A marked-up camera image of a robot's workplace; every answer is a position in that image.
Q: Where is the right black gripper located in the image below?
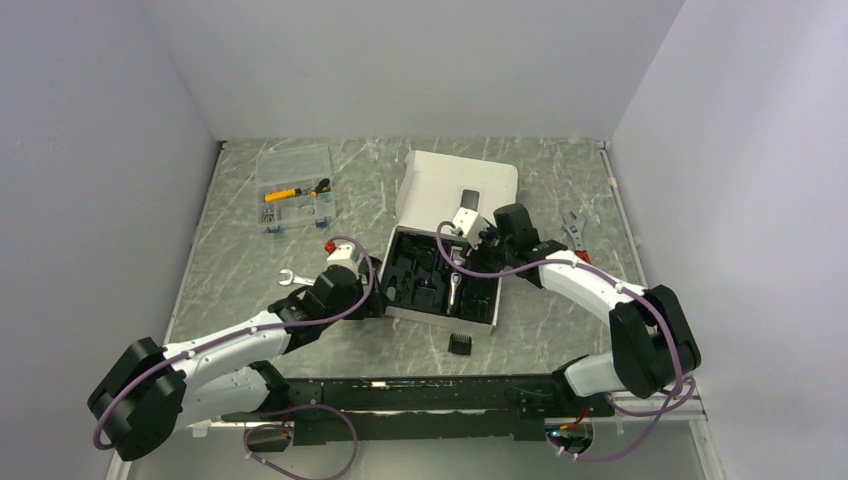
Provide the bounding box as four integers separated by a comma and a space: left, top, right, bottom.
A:
460, 219, 516, 278

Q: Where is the silver combination wrench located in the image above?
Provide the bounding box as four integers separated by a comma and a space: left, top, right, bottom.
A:
277, 268, 315, 286

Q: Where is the white hair clipper box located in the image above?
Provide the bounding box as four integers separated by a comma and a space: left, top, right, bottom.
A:
380, 150, 518, 335

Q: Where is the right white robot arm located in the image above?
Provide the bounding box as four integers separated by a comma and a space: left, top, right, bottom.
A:
453, 204, 702, 415

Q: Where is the black silver hair clipper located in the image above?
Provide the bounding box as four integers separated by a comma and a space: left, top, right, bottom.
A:
446, 272, 463, 315

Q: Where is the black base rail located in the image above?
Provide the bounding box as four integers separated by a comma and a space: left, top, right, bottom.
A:
223, 374, 613, 446

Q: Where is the black yellow small tool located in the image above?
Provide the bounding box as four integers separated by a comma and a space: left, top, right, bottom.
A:
307, 178, 331, 197

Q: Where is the red handled adjustable wrench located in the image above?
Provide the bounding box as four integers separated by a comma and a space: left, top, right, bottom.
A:
562, 211, 592, 264

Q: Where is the clear plastic organizer box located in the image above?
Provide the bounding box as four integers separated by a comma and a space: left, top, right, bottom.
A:
254, 145, 337, 234

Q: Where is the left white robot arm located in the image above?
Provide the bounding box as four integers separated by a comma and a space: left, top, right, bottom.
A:
87, 265, 386, 461

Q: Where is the black power cord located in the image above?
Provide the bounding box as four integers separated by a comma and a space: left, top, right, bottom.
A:
400, 237, 439, 266

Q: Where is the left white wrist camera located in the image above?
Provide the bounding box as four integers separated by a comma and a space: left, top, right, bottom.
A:
324, 241, 361, 272

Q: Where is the black comb guard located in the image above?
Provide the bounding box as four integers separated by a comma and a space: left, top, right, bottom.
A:
448, 333, 473, 356

